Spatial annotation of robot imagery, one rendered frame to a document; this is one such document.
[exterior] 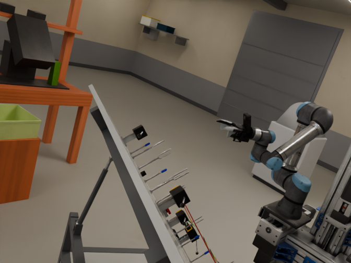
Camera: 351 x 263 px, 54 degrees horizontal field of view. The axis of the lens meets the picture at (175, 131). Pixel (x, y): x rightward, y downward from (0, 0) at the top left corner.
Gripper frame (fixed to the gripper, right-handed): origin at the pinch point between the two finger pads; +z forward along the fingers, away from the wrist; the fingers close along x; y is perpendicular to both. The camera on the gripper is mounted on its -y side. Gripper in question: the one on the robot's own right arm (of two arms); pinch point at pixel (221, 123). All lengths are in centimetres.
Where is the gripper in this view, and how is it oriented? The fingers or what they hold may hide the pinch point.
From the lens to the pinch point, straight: 183.0
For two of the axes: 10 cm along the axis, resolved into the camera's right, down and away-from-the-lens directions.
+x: -3.0, -4.8, 8.2
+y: -3.3, 8.6, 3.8
